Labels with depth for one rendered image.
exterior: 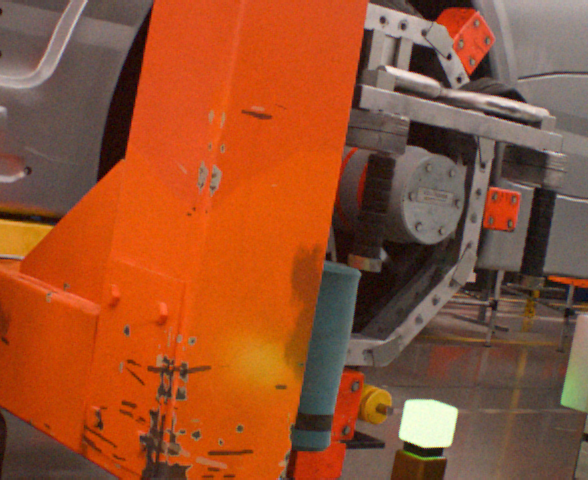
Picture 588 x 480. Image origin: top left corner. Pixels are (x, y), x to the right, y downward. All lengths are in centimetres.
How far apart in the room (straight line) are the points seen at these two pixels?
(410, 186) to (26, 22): 57
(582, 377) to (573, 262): 125
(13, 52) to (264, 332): 60
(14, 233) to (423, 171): 57
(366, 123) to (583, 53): 87
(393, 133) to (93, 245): 44
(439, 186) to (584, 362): 64
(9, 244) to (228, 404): 53
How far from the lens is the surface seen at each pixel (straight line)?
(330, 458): 194
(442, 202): 180
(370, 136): 161
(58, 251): 146
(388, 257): 209
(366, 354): 197
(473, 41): 203
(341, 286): 172
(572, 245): 244
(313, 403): 174
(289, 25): 123
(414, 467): 123
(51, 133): 168
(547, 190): 186
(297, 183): 125
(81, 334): 136
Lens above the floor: 87
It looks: 3 degrees down
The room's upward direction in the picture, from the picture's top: 10 degrees clockwise
